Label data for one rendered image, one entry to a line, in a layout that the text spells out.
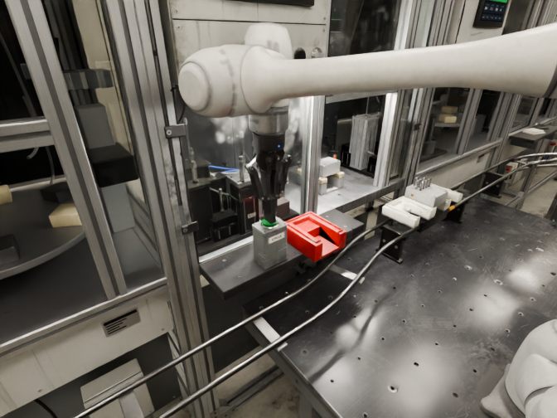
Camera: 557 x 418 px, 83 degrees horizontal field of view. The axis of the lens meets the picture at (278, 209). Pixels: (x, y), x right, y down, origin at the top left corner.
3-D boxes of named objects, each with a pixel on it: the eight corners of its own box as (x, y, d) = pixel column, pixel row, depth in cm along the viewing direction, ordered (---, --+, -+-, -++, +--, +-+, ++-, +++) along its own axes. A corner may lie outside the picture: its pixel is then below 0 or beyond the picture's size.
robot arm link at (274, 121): (239, 104, 70) (241, 131, 73) (263, 110, 64) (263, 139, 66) (273, 99, 75) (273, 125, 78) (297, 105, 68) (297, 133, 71)
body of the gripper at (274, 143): (273, 124, 77) (273, 161, 81) (244, 130, 72) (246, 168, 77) (293, 131, 72) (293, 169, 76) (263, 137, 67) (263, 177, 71)
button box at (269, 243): (265, 269, 85) (263, 232, 79) (249, 255, 90) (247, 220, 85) (288, 259, 89) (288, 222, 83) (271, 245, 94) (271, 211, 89)
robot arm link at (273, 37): (259, 99, 75) (226, 108, 65) (257, 23, 68) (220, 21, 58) (300, 102, 71) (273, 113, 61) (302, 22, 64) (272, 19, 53)
